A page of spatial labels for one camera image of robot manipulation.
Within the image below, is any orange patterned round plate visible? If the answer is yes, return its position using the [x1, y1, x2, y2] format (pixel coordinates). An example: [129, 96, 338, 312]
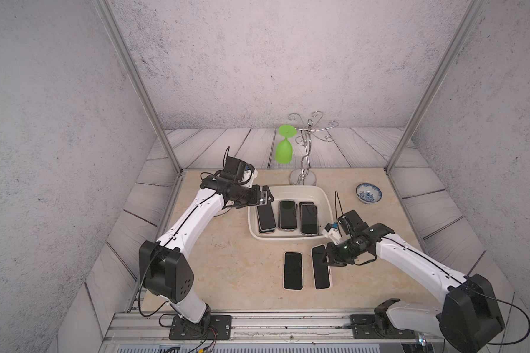
[214, 204, 234, 217]

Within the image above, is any left aluminium frame post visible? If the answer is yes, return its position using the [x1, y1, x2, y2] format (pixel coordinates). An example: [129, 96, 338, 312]
[93, 0, 183, 174]

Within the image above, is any phone with purple clear case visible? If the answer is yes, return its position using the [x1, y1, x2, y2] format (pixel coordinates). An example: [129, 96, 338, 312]
[300, 204, 319, 236]

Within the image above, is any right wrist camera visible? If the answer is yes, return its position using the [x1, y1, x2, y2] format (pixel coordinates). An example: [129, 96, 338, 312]
[322, 210, 369, 241]

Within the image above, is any silver wire glass rack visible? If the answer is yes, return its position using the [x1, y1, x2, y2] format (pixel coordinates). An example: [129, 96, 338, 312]
[288, 110, 339, 186]

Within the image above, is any black phone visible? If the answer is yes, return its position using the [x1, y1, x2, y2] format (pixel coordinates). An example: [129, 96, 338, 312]
[284, 252, 303, 291]
[312, 244, 331, 290]

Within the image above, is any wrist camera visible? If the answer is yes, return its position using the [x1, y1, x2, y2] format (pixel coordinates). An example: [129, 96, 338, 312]
[322, 210, 369, 241]
[221, 157, 255, 182]

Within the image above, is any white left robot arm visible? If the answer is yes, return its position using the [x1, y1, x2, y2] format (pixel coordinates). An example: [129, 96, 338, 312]
[139, 171, 274, 325]

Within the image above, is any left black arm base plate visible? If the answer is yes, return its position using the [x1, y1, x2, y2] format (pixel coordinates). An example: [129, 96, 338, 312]
[169, 314, 232, 341]

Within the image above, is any aluminium frame post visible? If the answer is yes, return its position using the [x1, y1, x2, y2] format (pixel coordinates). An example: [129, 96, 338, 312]
[384, 0, 487, 176]
[93, 0, 183, 174]

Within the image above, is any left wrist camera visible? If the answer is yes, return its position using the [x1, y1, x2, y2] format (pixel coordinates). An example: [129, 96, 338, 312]
[221, 157, 255, 182]

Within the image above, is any right aluminium frame post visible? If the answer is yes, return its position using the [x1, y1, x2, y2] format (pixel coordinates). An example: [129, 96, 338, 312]
[384, 0, 487, 176]

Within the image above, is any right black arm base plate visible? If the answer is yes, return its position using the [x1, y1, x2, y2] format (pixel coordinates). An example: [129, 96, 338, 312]
[347, 315, 417, 340]

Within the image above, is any aluminium rail front frame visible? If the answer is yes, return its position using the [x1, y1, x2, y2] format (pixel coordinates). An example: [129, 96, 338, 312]
[100, 310, 452, 352]

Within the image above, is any white plastic storage box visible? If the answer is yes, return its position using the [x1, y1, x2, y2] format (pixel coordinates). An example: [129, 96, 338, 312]
[247, 185, 335, 242]

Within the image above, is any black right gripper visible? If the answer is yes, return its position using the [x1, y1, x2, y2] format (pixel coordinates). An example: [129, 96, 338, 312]
[317, 237, 360, 266]

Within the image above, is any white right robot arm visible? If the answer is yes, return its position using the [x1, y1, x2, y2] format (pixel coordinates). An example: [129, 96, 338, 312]
[322, 223, 505, 352]

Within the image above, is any blue white ceramic bowl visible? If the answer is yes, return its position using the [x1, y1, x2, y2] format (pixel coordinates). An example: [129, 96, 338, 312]
[356, 182, 383, 204]

